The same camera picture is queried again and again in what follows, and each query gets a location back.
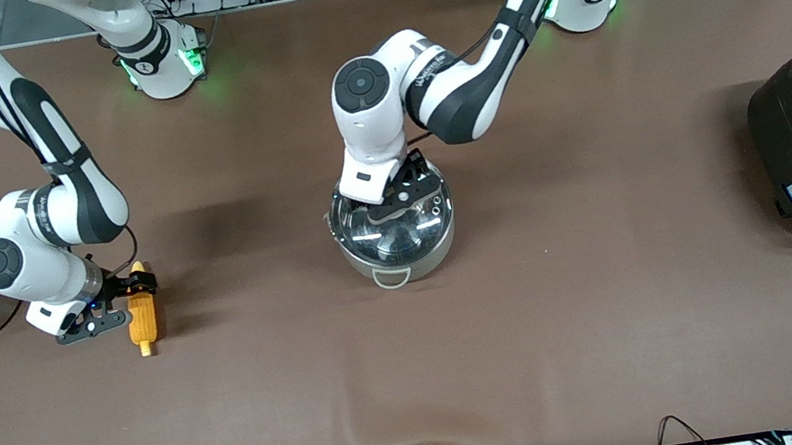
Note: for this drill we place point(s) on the black right camera mount plate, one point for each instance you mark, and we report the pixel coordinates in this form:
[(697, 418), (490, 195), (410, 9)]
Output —
[(94, 326)]

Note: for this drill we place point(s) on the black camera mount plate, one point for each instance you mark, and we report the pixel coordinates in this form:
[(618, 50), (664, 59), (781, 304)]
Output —
[(94, 326), (408, 199)]

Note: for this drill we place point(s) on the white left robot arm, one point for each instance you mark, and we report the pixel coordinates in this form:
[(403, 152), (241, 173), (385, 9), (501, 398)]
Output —
[(459, 95)]

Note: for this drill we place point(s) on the glass pot lid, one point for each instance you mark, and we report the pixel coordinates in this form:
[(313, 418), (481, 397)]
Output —
[(398, 238)]

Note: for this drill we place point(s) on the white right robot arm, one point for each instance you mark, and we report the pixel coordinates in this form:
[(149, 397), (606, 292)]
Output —
[(33, 265)]

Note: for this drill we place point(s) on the brown table cloth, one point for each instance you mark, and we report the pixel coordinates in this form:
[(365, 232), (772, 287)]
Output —
[(542, 358)]

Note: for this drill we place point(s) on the yellow corn cob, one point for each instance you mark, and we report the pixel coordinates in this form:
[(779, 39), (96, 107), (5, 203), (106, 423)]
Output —
[(142, 323)]

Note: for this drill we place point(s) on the black left camera mount plate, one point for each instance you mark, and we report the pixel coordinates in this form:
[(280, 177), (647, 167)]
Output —
[(408, 199)]

